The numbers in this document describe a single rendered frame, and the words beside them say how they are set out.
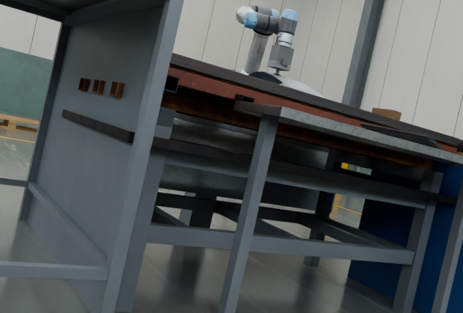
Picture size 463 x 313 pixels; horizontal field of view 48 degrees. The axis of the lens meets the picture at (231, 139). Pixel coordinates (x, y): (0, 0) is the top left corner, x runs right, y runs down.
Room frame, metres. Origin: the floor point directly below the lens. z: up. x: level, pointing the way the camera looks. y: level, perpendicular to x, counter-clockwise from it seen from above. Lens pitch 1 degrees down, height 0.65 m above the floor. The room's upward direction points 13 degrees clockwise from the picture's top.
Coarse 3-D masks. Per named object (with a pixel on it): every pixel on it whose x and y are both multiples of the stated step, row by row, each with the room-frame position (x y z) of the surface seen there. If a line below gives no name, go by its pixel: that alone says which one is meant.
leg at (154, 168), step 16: (160, 128) 1.68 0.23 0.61; (160, 160) 1.69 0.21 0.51; (160, 176) 1.70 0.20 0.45; (144, 192) 1.68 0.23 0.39; (144, 208) 1.68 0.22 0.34; (144, 224) 1.69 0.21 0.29; (144, 240) 1.70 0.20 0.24; (128, 256) 1.67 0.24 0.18; (128, 272) 1.68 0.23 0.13; (128, 288) 1.69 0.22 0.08; (128, 304) 1.69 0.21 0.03
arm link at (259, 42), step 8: (256, 8) 2.80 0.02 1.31; (264, 8) 2.82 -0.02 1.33; (272, 16) 2.81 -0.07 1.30; (256, 32) 2.87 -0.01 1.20; (264, 32) 2.85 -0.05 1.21; (256, 40) 2.90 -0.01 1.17; (264, 40) 2.90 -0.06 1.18; (256, 48) 2.92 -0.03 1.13; (264, 48) 2.94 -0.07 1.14; (248, 56) 2.98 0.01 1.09; (256, 56) 2.95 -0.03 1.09; (248, 64) 3.00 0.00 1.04; (256, 64) 2.98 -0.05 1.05; (240, 72) 3.05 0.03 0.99; (248, 72) 3.02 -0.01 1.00
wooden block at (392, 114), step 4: (376, 108) 2.41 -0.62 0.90; (380, 108) 2.39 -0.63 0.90; (376, 112) 2.41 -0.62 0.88; (380, 112) 2.39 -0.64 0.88; (384, 112) 2.37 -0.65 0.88; (388, 112) 2.36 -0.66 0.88; (392, 112) 2.34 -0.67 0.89; (396, 112) 2.35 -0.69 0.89; (400, 112) 2.37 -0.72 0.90; (384, 116) 2.37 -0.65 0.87; (388, 116) 2.35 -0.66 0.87; (392, 116) 2.34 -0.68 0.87; (396, 116) 2.35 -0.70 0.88; (400, 116) 2.37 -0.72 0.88
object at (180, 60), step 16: (176, 64) 1.68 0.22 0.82; (192, 64) 1.71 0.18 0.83; (208, 64) 1.74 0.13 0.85; (240, 80) 1.81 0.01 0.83; (256, 80) 1.84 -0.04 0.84; (288, 96) 1.92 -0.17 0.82; (304, 96) 1.96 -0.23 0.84; (352, 112) 2.09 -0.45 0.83; (368, 112) 2.14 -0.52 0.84; (400, 128) 2.25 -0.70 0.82; (416, 128) 2.30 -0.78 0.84
